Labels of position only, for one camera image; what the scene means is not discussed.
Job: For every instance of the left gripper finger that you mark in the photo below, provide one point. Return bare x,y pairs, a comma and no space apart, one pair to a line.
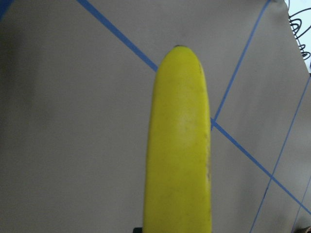
137,230

